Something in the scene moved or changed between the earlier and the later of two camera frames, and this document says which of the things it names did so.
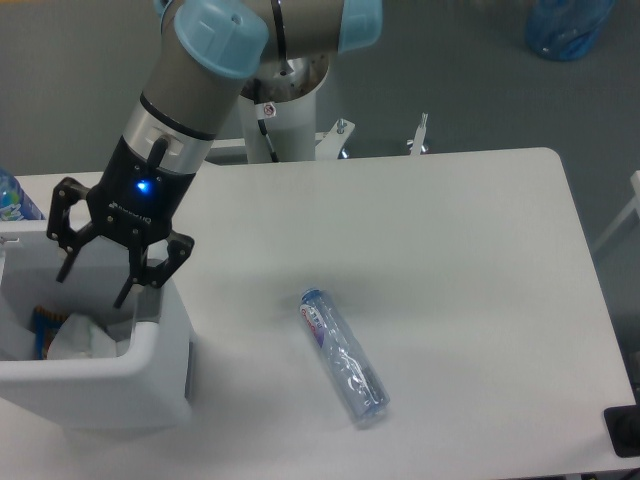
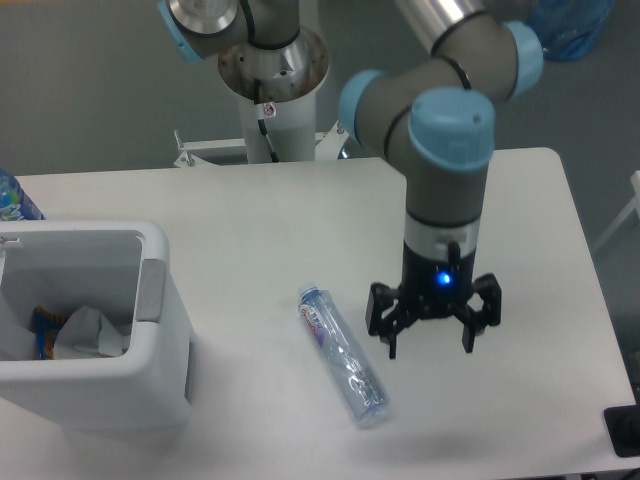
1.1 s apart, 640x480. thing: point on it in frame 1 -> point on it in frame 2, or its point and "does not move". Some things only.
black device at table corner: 623,427 does not move
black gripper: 130,197 -> 437,287
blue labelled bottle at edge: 16,204 does not move
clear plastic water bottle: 361,390 does not move
